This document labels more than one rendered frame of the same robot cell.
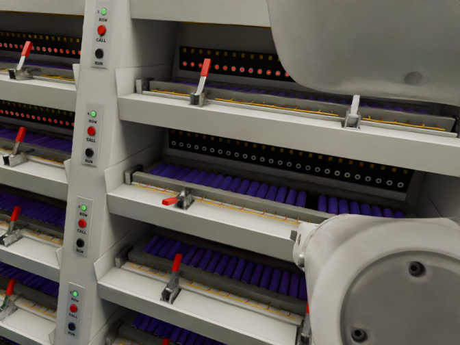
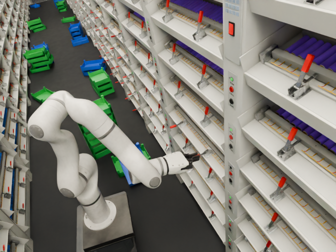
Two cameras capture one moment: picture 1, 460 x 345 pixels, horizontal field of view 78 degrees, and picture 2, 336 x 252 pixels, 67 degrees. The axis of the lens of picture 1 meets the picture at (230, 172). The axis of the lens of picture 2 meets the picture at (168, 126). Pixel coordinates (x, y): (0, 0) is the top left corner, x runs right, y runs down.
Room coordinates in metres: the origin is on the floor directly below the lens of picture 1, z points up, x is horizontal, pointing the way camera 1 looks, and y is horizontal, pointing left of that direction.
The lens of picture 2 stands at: (-0.13, -0.82, 1.61)
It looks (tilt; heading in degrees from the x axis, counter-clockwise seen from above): 39 degrees down; 58
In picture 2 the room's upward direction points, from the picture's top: 11 degrees counter-clockwise
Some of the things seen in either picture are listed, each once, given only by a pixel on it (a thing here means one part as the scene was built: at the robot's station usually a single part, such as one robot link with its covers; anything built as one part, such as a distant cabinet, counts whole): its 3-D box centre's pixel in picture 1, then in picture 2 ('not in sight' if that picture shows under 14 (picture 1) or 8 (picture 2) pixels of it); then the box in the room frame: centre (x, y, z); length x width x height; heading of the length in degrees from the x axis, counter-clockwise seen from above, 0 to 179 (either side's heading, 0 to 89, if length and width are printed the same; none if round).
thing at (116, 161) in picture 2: not in sight; (131, 159); (0.40, 0.71, 0.04); 0.30 x 0.20 x 0.08; 165
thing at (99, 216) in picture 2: not in sight; (95, 206); (-0.07, 0.19, 0.42); 0.19 x 0.19 x 0.18
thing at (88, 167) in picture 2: not in sight; (84, 177); (-0.04, 0.21, 0.63); 0.19 x 0.12 x 0.24; 39
